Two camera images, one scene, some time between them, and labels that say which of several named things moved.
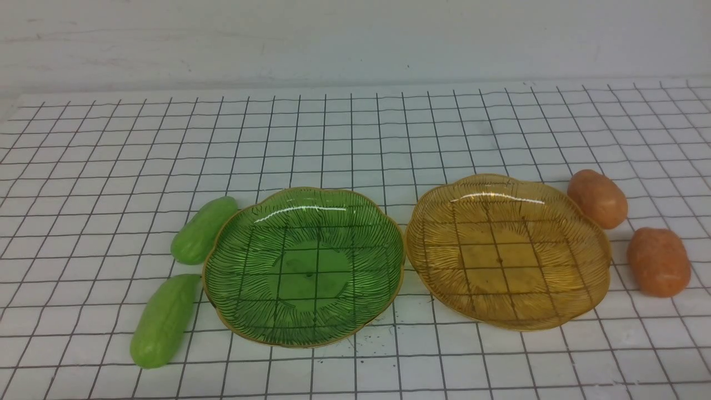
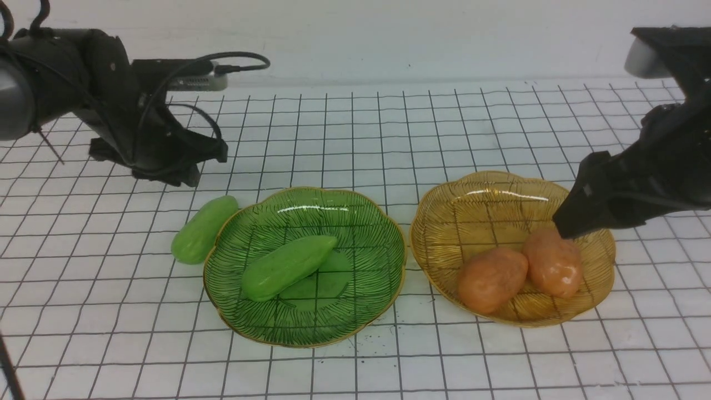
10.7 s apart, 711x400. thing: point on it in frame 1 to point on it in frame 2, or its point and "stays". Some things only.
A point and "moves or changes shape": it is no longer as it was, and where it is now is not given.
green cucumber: (195, 241) stays
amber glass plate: (507, 253) stays
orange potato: (659, 263) to (489, 278)
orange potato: (605, 200) moves or changes shape
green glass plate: (301, 268) stays
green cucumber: (162, 319) to (276, 269)
